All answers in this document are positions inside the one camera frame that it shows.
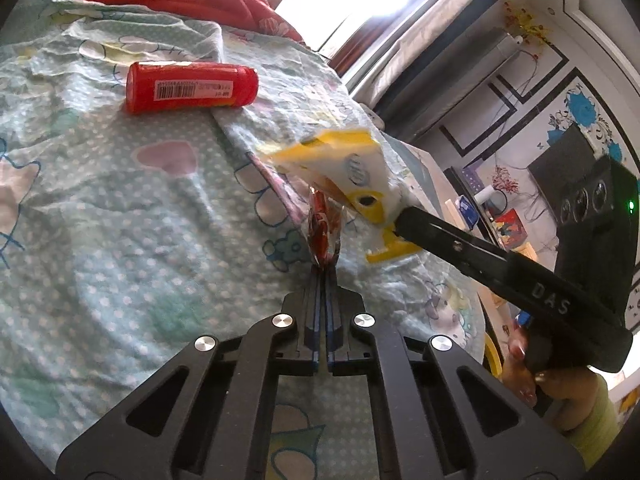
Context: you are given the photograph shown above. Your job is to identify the beige curtain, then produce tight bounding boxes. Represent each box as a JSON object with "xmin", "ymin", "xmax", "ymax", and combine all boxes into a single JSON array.
[{"xmin": 345, "ymin": 0, "xmax": 531, "ymax": 136}]

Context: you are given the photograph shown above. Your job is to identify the yellow white packet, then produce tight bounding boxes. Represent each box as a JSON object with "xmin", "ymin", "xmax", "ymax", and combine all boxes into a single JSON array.
[{"xmin": 257, "ymin": 129, "xmax": 426, "ymax": 265}]

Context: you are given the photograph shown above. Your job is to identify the white cup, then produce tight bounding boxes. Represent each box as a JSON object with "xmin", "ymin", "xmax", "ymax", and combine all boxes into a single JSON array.
[{"xmin": 475, "ymin": 185, "xmax": 506, "ymax": 213}]

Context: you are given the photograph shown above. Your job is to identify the colourful printed box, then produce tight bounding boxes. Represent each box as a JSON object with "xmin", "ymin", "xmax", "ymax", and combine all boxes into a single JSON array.
[{"xmin": 492, "ymin": 209, "xmax": 528, "ymax": 251}]

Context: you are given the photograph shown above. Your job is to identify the person's right forearm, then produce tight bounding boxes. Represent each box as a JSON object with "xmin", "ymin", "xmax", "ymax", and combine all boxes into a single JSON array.
[{"xmin": 565, "ymin": 375, "xmax": 632, "ymax": 467}]

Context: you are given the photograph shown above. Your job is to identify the person's right hand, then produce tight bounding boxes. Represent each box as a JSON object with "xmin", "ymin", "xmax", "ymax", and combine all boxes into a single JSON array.
[{"xmin": 502, "ymin": 332, "xmax": 603, "ymax": 433}]

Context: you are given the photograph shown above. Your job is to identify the red artificial flowers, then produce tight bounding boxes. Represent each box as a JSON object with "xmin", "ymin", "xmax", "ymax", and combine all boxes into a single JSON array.
[{"xmin": 492, "ymin": 165, "xmax": 523, "ymax": 196}]

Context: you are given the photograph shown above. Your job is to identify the blue flower wall sticker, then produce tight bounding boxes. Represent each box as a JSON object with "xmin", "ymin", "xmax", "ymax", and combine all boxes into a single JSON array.
[{"xmin": 547, "ymin": 82, "xmax": 626, "ymax": 161}]

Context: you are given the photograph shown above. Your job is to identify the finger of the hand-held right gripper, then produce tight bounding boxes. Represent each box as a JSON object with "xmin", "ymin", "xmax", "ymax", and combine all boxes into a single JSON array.
[{"xmin": 392, "ymin": 205, "xmax": 508, "ymax": 291}]

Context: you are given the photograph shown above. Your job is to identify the red cylindrical container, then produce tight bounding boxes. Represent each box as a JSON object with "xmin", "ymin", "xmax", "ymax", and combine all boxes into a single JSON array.
[{"xmin": 125, "ymin": 61, "xmax": 259, "ymax": 115}]

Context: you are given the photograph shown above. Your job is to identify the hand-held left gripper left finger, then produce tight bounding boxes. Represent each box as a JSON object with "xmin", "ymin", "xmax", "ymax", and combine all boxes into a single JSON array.
[{"xmin": 55, "ymin": 265, "xmax": 323, "ymax": 480}]

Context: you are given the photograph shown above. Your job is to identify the red candy wrapper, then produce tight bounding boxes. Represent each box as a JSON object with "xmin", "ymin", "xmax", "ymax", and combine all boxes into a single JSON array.
[{"xmin": 306, "ymin": 187, "xmax": 346, "ymax": 266}]

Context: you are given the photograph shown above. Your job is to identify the printed bed sheet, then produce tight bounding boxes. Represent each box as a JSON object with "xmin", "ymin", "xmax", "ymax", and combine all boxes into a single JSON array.
[{"xmin": 0, "ymin": 0, "xmax": 493, "ymax": 480}]

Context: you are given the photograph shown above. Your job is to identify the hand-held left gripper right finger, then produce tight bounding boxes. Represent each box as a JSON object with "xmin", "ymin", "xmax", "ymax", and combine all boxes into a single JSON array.
[{"xmin": 325, "ymin": 265, "xmax": 586, "ymax": 480}]

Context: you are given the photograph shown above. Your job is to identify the yellow round stool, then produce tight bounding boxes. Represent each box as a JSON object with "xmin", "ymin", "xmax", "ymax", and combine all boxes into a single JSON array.
[{"xmin": 482, "ymin": 335, "xmax": 503, "ymax": 378}]

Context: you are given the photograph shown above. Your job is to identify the window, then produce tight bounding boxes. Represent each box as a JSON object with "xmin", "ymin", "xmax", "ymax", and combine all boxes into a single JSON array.
[{"xmin": 265, "ymin": 0, "xmax": 451, "ymax": 61}]

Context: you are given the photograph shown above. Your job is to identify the blue white box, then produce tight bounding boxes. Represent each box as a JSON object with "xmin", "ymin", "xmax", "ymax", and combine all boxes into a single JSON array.
[{"xmin": 457, "ymin": 195, "xmax": 478, "ymax": 228}]

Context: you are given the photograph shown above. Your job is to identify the yellow artificial flowers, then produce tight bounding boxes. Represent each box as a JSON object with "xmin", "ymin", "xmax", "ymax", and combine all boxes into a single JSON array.
[{"xmin": 502, "ymin": 2, "xmax": 553, "ymax": 61}]

